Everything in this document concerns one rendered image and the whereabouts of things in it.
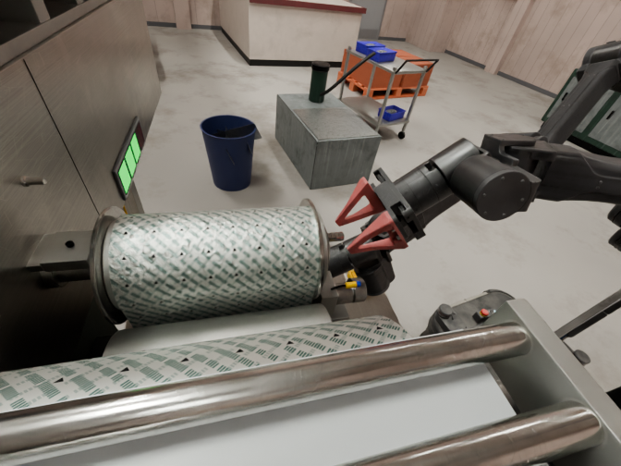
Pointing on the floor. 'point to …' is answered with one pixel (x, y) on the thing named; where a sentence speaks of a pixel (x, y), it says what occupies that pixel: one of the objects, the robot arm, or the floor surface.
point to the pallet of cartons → (359, 80)
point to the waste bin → (229, 150)
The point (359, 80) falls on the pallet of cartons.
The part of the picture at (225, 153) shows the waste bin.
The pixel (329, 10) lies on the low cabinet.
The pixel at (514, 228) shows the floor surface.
